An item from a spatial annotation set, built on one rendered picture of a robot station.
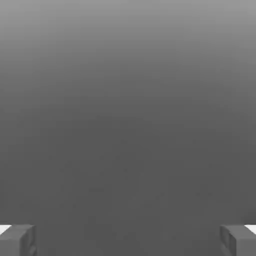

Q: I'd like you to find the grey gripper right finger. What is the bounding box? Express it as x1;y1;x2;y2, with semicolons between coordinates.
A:
219;224;256;256

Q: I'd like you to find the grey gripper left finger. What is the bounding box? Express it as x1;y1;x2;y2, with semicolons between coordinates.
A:
0;224;38;256

